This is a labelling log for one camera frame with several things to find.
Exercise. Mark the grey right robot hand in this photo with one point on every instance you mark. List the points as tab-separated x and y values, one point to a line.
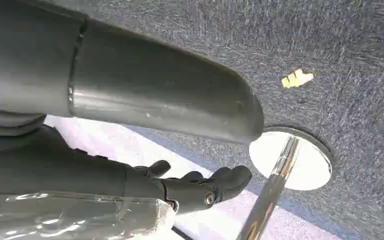
152	86

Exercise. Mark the yellow tape scrap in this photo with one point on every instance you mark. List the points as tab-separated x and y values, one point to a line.
296	78

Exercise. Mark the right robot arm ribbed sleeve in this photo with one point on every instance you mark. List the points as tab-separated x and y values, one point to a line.
6	122

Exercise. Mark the clear plastic wrap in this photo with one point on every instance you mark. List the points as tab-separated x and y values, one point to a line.
79	218

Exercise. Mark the chrome stanchion post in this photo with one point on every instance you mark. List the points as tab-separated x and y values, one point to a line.
271	185

